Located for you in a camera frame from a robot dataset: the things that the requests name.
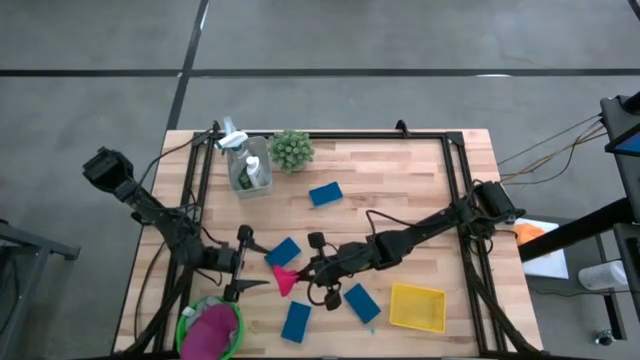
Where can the green plastic face-print bucket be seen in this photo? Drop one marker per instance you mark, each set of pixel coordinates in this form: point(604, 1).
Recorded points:
point(241, 330)

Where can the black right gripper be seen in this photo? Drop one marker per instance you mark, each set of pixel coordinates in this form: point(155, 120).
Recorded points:
point(350, 257)

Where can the white roll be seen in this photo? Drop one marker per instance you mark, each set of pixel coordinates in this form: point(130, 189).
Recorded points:
point(602, 276)

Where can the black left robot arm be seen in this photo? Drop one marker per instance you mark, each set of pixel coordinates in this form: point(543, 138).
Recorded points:
point(170, 230)

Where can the small white bottle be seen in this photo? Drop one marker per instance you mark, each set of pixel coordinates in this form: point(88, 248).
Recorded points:
point(255, 172)

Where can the clear green-label spray bottle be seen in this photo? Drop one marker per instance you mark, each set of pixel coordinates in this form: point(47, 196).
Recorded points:
point(232, 141)

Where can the grey cloth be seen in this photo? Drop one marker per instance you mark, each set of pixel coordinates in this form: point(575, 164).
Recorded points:
point(212, 304)

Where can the blue screen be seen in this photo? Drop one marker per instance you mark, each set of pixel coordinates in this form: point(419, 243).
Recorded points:
point(630, 145)

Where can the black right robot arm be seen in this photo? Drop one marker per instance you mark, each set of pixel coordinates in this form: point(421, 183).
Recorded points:
point(425, 227)

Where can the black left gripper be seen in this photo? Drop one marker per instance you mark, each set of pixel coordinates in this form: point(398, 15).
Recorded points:
point(229, 260)

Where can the pink cloth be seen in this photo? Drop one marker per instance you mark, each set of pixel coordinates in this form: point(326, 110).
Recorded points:
point(210, 335)

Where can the black equipment stand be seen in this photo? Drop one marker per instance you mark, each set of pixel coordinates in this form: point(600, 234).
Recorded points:
point(617, 120)

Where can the black diagonal stand beam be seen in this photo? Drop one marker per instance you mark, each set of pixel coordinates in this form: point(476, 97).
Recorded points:
point(575, 230)

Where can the black aluminium table frame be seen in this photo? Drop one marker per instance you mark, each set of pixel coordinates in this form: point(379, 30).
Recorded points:
point(350, 135)

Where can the yellow plastic bin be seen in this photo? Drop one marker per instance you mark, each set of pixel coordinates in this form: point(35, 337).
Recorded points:
point(417, 310)

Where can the caster wheel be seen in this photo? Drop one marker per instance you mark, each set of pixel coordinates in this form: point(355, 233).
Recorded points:
point(604, 337)

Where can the white plastic caddy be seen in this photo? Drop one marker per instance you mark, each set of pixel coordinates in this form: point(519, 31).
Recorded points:
point(263, 147)

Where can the white paper sheet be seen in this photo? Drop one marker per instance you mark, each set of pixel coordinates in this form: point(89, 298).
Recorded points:
point(547, 265)

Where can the grey metal stand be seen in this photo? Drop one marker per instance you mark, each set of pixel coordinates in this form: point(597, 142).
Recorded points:
point(45, 241)

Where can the orange object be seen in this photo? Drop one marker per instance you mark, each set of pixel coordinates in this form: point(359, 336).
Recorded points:
point(529, 233)

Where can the potted green succulent plant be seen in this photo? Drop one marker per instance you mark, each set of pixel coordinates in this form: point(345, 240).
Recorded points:
point(291, 150)

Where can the red cloth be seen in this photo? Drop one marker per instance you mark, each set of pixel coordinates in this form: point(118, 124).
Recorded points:
point(285, 282)

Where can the blue scouring sponge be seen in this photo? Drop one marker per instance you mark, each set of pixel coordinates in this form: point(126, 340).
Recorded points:
point(325, 194)
point(283, 251)
point(362, 303)
point(296, 322)

